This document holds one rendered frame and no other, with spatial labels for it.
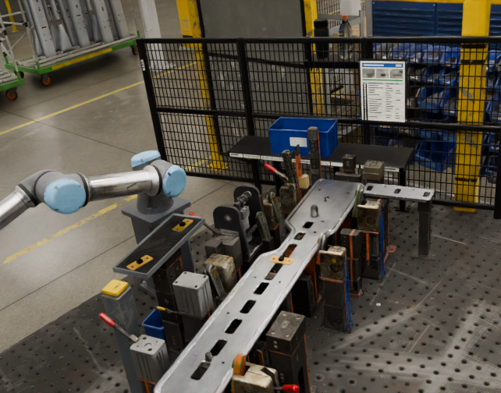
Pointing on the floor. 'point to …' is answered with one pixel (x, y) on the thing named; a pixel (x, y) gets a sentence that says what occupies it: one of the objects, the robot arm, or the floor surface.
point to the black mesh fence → (331, 104)
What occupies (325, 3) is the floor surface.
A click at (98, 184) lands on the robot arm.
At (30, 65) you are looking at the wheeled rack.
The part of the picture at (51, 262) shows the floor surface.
